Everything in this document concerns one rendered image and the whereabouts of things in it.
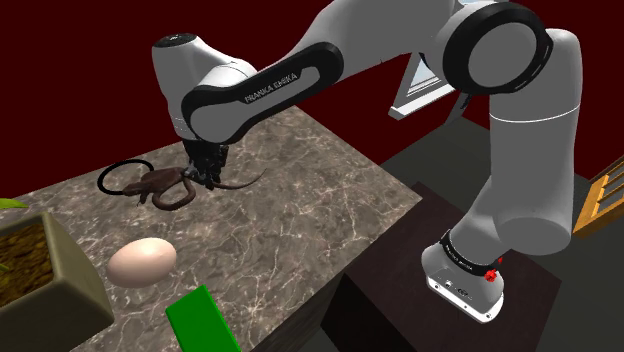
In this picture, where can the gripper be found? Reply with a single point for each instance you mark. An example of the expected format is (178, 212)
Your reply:
(207, 156)

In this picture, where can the green box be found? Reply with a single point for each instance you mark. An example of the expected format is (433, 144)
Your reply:
(202, 324)

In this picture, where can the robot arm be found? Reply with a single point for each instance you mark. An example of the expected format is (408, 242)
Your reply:
(531, 170)

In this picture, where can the beige egg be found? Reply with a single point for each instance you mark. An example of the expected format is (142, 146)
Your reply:
(141, 262)

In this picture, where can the brown lizard figure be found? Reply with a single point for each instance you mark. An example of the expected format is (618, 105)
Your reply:
(163, 179)

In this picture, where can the wooden chair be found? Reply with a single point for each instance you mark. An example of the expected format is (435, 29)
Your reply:
(597, 204)

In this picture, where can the white window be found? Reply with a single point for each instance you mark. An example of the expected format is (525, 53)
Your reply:
(414, 95)

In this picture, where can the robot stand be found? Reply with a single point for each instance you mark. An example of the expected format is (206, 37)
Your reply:
(390, 292)

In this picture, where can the olive square plant pot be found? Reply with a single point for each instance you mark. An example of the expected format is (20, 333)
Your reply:
(58, 287)

